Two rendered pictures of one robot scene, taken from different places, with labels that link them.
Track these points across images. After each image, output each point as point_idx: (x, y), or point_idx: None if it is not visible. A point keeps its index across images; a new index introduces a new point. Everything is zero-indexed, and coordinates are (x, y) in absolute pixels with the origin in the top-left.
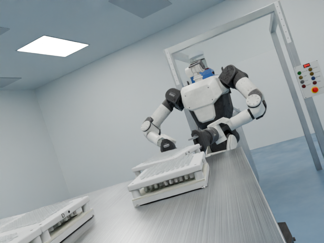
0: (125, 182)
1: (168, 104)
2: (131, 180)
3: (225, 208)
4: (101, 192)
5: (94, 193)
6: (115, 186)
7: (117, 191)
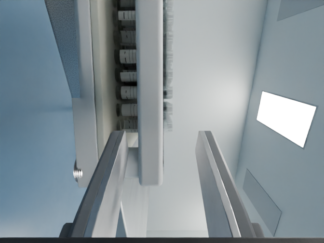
0: (124, 212)
1: None
2: (122, 197)
3: None
4: (134, 207)
5: (135, 220)
6: (130, 195)
7: (136, 143)
